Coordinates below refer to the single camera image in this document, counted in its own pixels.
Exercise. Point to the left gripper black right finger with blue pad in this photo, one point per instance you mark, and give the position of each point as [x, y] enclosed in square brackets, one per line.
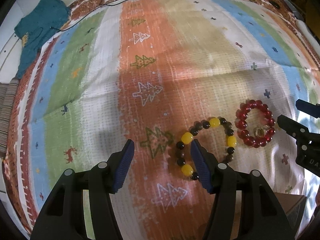
[262, 216]

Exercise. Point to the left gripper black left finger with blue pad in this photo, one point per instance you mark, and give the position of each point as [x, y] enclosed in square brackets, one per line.
[62, 215]

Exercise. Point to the brown cardboard box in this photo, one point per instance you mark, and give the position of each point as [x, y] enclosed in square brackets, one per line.
[293, 206]

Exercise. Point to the colourful striped bedspread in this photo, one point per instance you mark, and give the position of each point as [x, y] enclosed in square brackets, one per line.
[161, 73]

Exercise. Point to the striped grey cushion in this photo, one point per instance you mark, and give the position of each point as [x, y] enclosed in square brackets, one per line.
[8, 93]

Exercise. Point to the teal knitted garment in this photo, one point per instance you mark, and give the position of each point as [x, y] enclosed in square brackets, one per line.
[37, 28]

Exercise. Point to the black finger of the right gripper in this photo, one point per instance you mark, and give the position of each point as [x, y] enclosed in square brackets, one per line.
[308, 108]
[306, 141]

